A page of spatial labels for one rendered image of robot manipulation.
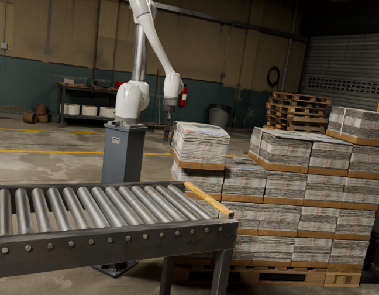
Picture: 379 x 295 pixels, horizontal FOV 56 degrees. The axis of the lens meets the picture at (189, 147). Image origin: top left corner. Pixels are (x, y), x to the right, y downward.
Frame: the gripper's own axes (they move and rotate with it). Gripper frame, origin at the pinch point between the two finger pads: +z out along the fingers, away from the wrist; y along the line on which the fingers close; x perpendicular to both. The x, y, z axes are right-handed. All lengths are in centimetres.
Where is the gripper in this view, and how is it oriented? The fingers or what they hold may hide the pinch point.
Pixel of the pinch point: (166, 136)
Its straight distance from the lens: 237.7
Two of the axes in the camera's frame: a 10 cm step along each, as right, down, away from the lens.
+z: -1.3, 9.7, 1.9
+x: -9.8, -0.9, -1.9
